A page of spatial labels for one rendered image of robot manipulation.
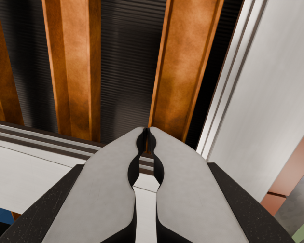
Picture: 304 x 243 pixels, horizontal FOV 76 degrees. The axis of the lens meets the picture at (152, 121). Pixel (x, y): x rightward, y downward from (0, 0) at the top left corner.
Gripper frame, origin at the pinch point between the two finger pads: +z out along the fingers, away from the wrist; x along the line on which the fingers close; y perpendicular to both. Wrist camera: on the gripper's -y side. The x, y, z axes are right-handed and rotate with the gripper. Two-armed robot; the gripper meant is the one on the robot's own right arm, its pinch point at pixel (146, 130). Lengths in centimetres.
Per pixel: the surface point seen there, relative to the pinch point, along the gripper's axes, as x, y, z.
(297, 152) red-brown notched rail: 19.3, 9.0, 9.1
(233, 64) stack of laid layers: 9.2, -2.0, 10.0
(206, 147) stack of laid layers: 7.8, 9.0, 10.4
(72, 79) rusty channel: -16.3, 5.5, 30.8
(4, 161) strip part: -24.6, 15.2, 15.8
